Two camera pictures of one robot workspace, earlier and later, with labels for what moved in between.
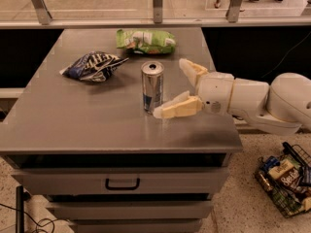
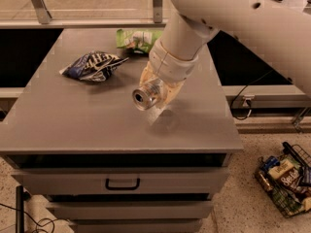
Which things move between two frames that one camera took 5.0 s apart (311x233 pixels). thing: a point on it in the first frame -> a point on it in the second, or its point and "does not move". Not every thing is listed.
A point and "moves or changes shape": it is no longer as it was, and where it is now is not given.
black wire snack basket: x=286 y=179 does not move
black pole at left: x=19 y=209 does not move
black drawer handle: x=121 y=187 does not move
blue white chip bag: x=93 y=66 does not move
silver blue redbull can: x=153 y=75 moves or changes shape
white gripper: x=215 y=91 -> x=170 y=64
